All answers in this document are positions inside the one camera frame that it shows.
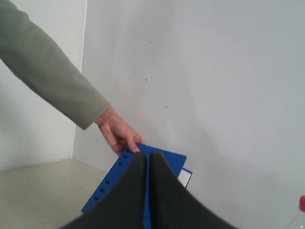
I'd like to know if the clear water bottle red label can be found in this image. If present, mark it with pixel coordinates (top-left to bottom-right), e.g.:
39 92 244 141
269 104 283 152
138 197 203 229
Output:
289 195 305 229

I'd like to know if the person's open bare hand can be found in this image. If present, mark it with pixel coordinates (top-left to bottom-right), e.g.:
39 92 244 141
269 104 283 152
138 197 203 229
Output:
95 106 146 156

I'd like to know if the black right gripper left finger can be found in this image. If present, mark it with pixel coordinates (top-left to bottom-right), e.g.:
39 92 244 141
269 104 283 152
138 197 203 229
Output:
63 153 147 229

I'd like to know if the green knit sleeve forearm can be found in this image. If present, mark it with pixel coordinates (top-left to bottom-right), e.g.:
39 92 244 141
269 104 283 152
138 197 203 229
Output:
0 0 115 129

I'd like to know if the blue ring binder notebook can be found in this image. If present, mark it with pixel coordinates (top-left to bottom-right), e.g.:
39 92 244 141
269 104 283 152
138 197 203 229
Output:
81 142 193 229

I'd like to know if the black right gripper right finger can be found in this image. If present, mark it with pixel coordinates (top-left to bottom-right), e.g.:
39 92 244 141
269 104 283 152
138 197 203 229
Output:
149 152 235 229

